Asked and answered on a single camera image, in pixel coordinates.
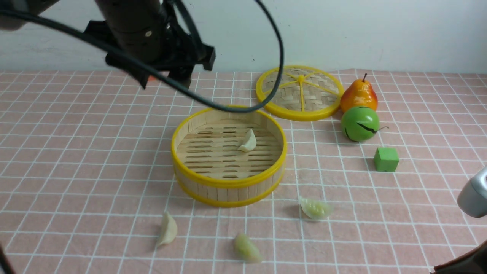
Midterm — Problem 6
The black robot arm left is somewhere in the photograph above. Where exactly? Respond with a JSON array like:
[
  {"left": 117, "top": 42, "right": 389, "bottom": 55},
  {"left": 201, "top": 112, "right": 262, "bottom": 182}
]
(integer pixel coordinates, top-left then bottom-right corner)
[{"left": 84, "top": 0, "right": 216, "bottom": 88}]

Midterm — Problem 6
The pale dumpling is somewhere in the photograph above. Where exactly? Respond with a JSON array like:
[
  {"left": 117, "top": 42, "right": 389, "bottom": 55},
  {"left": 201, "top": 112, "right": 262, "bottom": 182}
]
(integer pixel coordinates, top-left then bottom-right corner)
[
  {"left": 156, "top": 211, "right": 178, "bottom": 248},
  {"left": 238, "top": 129, "right": 257, "bottom": 153}
]

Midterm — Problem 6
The woven bamboo steamer lid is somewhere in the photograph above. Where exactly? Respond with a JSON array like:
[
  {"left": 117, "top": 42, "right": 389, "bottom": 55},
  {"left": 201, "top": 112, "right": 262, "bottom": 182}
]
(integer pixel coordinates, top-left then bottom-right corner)
[{"left": 264, "top": 65, "right": 345, "bottom": 121}]

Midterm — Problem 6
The black cable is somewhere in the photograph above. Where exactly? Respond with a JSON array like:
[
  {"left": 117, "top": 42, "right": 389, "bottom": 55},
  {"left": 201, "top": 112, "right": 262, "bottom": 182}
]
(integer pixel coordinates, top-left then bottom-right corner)
[{"left": 0, "top": 0, "right": 285, "bottom": 113}]

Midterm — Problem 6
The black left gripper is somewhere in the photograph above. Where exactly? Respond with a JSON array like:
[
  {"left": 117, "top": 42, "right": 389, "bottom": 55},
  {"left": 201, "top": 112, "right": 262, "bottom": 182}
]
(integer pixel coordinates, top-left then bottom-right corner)
[{"left": 84, "top": 0, "right": 215, "bottom": 88}]

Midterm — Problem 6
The green toy apple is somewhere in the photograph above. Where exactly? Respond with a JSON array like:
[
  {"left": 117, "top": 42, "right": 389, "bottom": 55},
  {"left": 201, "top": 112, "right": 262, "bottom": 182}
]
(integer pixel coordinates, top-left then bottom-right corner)
[{"left": 341, "top": 106, "right": 388, "bottom": 142}]

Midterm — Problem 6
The pink checkered tablecloth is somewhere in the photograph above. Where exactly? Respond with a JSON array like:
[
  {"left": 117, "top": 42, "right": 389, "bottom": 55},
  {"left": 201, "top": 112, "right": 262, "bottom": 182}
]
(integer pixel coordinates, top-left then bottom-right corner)
[{"left": 0, "top": 71, "right": 487, "bottom": 274}]

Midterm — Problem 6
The grey black robot arm right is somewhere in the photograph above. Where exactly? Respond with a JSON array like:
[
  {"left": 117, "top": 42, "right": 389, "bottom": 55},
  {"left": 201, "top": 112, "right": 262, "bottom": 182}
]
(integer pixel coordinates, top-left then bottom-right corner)
[{"left": 433, "top": 166, "right": 487, "bottom": 274}]

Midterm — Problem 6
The bamboo steamer tray yellow rim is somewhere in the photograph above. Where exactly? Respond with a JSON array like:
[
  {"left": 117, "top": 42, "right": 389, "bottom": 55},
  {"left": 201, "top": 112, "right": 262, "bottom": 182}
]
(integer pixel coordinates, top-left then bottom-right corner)
[{"left": 171, "top": 108, "right": 288, "bottom": 207}]

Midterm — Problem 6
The greenish dumpling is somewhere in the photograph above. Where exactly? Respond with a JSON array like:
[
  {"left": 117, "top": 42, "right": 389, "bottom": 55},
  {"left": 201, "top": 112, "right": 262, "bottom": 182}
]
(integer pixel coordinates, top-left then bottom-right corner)
[
  {"left": 233, "top": 233, "right": 263, "bottom": 263},
  {"left": 298, "top": 196, "right": 333, "bottom": 220}
]

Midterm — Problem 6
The green foam cube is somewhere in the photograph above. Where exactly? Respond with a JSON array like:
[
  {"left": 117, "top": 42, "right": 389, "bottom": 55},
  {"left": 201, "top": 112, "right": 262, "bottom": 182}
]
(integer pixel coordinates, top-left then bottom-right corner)
[{"left": 374, "top": 147, "right": 399, "bottom": 173}]

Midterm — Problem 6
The orange yellow toy pear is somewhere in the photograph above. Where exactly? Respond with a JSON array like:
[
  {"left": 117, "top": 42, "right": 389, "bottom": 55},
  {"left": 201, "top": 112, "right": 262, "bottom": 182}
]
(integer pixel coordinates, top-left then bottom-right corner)
[{"left": 340, "top": 73, "right": 379, "bottom": 113}]

